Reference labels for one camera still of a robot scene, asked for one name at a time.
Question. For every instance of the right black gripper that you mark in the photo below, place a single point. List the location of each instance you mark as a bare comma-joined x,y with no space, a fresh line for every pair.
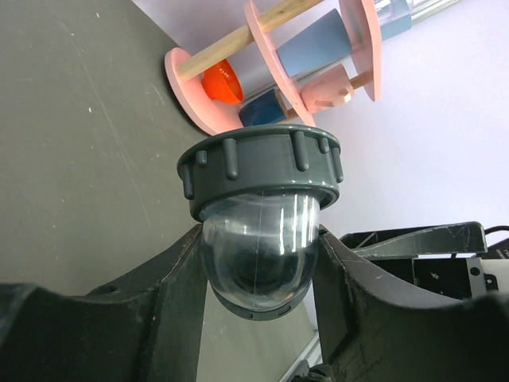
418,256

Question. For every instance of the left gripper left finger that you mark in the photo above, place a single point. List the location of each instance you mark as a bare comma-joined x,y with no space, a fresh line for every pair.
146,325

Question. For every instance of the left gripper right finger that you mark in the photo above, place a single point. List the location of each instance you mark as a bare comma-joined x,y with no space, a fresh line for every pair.
374,326

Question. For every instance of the pink mug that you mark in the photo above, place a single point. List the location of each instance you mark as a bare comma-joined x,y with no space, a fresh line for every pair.
329,89

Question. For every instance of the tall blue cup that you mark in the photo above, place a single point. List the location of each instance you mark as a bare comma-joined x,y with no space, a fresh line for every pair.
394,17

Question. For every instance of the dark blue cup bottom shelf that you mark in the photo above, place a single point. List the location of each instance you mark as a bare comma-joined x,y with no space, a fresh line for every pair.
266,109

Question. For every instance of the blue cup middle shelf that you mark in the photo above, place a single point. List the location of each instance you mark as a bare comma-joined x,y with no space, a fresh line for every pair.
319,44

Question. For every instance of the orange bowl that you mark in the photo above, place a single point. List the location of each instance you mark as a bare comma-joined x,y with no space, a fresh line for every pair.
221,83

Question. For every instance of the pink three-tier shelf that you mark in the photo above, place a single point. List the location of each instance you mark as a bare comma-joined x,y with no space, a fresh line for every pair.
363,66

